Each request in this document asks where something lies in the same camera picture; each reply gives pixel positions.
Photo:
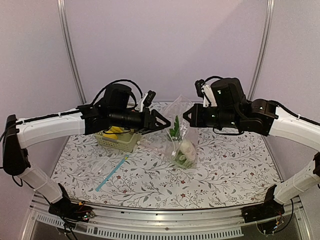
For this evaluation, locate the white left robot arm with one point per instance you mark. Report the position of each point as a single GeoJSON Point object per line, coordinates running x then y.
{"type": "Point", "coordinates": [22, 133]}

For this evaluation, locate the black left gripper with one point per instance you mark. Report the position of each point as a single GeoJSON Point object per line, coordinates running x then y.
{"type": "Point", "coordinates": [147, 124]}

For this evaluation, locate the yellow toy banana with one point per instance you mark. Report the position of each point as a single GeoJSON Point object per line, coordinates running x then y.
{"type": "Point", "coordinates": [117, 130]}

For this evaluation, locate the floral patterned table mat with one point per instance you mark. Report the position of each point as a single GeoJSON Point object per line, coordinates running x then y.
{"type": "Point", "coordinates": [229, 171]}

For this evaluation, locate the cream perforated plastic basket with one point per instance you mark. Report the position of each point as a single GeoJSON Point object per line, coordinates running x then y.
{"type": "Point", "coordinates": [126, 141]}

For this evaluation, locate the clear blue-zipper zip bag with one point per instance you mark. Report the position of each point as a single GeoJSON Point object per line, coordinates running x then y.
{"type": "Point", "coordinates": [101, 168]}

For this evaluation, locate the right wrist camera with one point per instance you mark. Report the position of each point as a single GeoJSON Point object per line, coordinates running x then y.
{"type": "Point", "coordinates": [205, 92]}

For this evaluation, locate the aluminium left corner post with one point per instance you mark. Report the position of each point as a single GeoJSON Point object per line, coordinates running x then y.
{"type": "Point", "coordinates": [61, 7]}

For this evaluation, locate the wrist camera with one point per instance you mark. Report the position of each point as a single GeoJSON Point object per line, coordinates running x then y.
{"type": "Point", "coordinates": [145, 101]}
{"type": "Point", "coordinates": [205, 92]}

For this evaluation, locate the green toy grapes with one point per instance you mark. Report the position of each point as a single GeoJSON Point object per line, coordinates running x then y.
{"type": "Point", "coordinates": [184, 162]}

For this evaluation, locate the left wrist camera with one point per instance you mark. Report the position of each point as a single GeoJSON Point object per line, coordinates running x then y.
{"type": "Point", "coordinates": [145, 101]}

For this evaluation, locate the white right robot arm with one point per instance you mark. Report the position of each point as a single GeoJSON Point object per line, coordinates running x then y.
{"type": "Point", "coordinates": [301, 136]}

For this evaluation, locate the yellow toy lemon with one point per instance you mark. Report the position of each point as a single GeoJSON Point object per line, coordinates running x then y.
{"type": "Point", "coordinates": [110, 136]}

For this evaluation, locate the red toy apple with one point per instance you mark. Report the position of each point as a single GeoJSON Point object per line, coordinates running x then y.
{"type": "Point", "coordinates": [191, 153]}

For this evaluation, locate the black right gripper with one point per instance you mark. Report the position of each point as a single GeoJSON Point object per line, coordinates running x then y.
{"type": "Point", "coordinates": [197, 120]}

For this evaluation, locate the clear pink-zipper zip bag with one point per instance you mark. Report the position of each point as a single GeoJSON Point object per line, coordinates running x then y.
{"type": "Point", "coordinates": [178, 107]}

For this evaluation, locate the aluminium front rail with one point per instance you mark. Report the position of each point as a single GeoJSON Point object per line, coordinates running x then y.
{"type": "Point", "coordinates": [113, 222]}

